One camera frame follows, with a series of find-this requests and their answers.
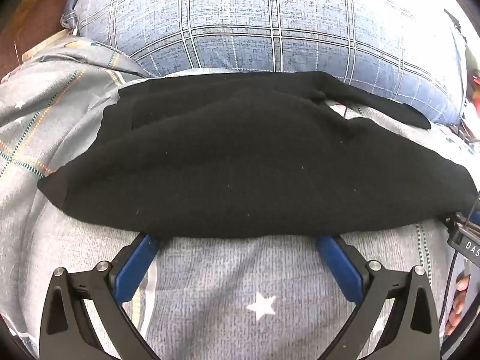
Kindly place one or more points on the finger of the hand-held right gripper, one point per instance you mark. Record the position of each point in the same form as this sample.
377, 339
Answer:
467, 210

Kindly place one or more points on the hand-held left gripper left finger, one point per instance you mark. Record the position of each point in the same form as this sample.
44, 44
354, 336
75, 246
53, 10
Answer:
138, 264

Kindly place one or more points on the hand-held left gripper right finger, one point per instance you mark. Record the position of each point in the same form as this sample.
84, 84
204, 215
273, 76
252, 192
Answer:
337, 264

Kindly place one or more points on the wooden bed frame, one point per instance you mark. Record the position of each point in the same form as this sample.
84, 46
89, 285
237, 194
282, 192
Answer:
42, 47

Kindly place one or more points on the grey star-print bedsheet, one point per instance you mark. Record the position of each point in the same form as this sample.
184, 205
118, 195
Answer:
221, 285

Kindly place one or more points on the person's right hand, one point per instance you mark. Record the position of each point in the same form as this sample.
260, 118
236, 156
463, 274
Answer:
460, 303

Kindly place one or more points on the blue plaid pillow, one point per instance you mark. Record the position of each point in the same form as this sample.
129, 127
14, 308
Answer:
262, 18

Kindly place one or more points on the black pants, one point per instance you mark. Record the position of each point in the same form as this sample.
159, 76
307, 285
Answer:
240, 165

